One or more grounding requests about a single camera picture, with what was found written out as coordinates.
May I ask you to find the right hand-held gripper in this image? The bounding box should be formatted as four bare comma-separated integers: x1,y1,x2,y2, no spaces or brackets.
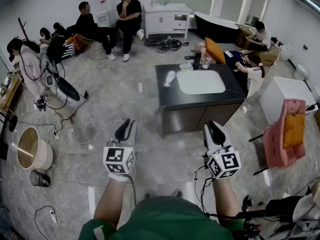
203,120,242,180

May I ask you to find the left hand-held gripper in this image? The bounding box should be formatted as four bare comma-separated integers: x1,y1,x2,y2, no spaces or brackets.
103,118,138,176

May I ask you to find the white plastic bottle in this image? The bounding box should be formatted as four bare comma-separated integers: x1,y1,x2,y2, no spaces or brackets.
163,70,177,88

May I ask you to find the person's right forearm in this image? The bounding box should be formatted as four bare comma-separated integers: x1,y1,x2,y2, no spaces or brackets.
211,175,245,227

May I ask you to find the person's left forearm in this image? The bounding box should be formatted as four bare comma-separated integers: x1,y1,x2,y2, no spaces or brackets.
93,172,129,230

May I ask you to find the black vanity cabinet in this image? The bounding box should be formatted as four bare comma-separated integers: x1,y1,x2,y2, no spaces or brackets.
154,63,248,139

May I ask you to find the white sink basin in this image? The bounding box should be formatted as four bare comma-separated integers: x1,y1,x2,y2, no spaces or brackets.
176,69,227,96

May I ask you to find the pink blanket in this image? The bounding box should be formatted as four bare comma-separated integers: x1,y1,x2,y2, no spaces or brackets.
262,98,308,170

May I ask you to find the clear glass cup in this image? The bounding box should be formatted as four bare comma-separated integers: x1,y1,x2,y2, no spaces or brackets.
201,56,212,70

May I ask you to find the black oval seat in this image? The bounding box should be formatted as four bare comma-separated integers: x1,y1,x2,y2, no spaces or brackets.
55,75,81,102

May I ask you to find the pale blue soap dish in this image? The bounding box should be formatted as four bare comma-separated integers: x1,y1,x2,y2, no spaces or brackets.
179,62,195,72

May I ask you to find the white rectangular bathtub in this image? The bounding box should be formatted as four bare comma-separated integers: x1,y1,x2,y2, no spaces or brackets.
258,76,319,126

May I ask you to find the black faucet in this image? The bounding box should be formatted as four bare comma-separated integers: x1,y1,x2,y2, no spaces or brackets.
184,49,202,70

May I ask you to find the orange cushion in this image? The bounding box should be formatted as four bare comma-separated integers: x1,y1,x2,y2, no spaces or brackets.
282,113,307,150

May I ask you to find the orange pillow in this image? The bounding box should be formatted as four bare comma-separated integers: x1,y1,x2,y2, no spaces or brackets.
204,36,227,65

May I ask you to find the round wooden basket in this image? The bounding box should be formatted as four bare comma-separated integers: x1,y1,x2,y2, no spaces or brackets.
16,126,54,171

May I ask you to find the person's green clothing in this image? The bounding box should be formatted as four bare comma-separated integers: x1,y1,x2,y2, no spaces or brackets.
78,195,248,240

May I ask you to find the brown cardboard box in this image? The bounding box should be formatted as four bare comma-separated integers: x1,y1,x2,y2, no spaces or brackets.
234,23,281,67

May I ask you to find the black mesh waste bin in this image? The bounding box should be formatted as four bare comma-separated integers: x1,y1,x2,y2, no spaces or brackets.
29,169,52,188

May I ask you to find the black white striped bag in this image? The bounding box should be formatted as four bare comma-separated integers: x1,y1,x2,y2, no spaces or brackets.
60,42,76,60

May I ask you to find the black bathtub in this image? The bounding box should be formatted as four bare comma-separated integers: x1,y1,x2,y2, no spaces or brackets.
193,11,240,45

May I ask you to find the white toilet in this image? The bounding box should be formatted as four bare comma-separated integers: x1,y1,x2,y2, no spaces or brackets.
293,62,312,82

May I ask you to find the white vanity cabinet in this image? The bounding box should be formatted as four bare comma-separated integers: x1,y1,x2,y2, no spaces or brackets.
142,3,193,40

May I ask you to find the white water dispenser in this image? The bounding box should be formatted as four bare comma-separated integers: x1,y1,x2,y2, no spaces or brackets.
95,0,113,28

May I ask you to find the wooden side table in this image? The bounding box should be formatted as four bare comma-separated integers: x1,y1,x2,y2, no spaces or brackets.
0,70,22,115

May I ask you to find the wooden coat rack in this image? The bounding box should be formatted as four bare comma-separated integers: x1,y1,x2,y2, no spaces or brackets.
17,17,30,42

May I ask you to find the black chair frame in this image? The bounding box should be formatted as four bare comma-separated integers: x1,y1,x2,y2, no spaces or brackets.
248,133,270,177

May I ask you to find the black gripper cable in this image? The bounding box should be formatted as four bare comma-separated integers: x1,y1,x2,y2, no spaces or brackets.
126,173,138,208
193,164,214,214

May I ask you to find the heap of black cables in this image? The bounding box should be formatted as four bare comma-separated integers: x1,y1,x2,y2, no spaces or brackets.
144,34,190,54

